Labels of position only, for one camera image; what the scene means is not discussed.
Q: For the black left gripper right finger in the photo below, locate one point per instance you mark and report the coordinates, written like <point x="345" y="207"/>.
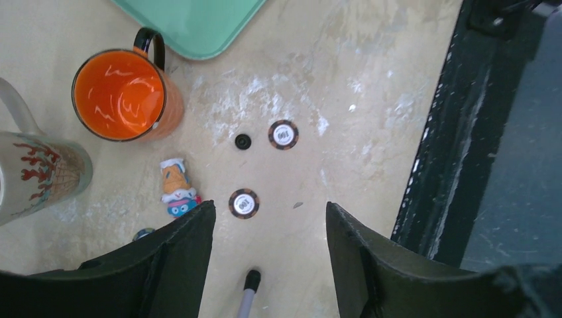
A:
<point x="376" y="277"/>

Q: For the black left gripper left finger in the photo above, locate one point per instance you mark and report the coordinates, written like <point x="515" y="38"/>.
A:
<point x="160" y="275"/>

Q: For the cream mug with coral print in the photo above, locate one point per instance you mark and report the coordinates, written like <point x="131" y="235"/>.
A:
<point x="37" y="170"/>

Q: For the orange mug black handle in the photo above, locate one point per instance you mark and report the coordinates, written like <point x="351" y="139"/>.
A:
<point x="124" y="95"/>

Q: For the blue 50 poker chip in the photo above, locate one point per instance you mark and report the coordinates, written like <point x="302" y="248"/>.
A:
<point x="142" y="233"/>

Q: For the ice cream cone toy figure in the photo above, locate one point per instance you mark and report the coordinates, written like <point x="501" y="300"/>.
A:
<point x="178" y="193"/>

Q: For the orange 100 poker chip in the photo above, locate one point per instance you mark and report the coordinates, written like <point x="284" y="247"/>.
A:
<point x="283" y="134"/>
<point x="244" y="203"/>

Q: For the small black knob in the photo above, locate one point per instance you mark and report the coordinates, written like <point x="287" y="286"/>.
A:
<point x="243" y="141"/>

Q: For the green floral tray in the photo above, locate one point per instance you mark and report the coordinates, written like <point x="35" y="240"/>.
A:
<point x="194" y="29"/>

